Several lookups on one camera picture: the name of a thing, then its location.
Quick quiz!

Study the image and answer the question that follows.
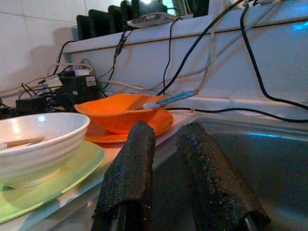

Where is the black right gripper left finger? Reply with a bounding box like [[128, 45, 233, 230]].
[[91, 120, 157, 231]]

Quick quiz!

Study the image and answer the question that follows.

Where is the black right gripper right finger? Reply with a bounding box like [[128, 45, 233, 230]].
[[175, 121, 271, 231]]

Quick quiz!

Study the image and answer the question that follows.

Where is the white ceramic bowl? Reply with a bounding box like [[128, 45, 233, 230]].
[[0, 112, 91, 190]]

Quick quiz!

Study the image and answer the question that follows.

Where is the light green plate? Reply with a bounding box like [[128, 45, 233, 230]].
[[0, 140, 106, 224]]

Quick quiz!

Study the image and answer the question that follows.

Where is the stainless steel sink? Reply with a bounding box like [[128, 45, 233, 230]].
[[89, 115, 308, 231]]

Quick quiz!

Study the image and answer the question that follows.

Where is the orange bowl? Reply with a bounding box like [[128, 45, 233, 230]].
[[74, 92, 169, 135]]

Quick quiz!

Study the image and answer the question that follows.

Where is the orange plate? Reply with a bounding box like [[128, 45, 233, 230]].
[[84, 108, 175, 144]]

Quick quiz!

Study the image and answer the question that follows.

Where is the blue patterned chopstick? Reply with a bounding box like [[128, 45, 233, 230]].
[[142, 89, 200, 110]]

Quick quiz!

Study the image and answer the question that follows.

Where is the large black power adapter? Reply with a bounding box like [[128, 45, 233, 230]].
[[57, 73, 101, 102]]

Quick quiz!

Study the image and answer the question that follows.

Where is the light wooden chopstick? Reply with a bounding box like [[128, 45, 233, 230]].
[[0, 141, 35, 152], [0, 136, 45, 146]]

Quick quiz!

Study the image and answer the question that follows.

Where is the white power plug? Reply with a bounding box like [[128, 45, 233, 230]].
[[73, 68, 93, 77]]

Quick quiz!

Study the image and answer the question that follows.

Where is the small black power adapter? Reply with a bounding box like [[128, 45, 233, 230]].
[[15, 96, 57, 114]]

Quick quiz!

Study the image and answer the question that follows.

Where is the black ribbed box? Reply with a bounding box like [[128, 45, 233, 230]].
[[76, 0, 169, 41]]

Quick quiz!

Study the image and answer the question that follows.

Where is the white network router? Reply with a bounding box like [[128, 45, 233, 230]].
[[126, 12, 193, 28]]

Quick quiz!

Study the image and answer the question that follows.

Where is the thin black cable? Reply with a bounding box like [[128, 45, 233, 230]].
[[163, 16, 184, 90]]

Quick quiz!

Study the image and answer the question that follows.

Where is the white cable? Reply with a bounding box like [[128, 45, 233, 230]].
[[100, 0, 283, 91]]

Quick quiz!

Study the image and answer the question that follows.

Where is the twisted black cable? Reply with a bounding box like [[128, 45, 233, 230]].
[[98, 29, 133, 97]]

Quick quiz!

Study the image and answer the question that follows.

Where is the thick black cable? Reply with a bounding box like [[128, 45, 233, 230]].
[[240, 0, 308, 109]]

